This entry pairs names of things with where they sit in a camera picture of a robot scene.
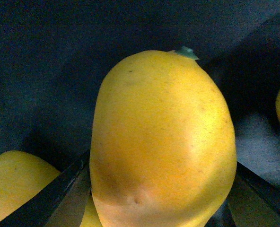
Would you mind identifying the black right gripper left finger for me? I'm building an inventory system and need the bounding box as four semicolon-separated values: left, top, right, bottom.
0;151;91;227

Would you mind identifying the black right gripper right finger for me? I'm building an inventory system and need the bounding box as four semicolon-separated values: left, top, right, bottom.
226;160;280;227

